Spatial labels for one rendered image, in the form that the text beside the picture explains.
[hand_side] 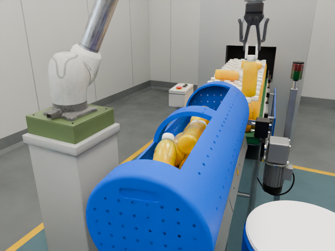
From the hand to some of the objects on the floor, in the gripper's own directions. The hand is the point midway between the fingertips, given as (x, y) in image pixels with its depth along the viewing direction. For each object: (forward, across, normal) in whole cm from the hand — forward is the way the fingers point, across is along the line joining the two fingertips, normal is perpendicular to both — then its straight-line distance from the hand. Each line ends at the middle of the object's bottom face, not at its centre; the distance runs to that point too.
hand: (251, 51), depth 131 cm
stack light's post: (+138, +16, +43) cm, 146 cm away
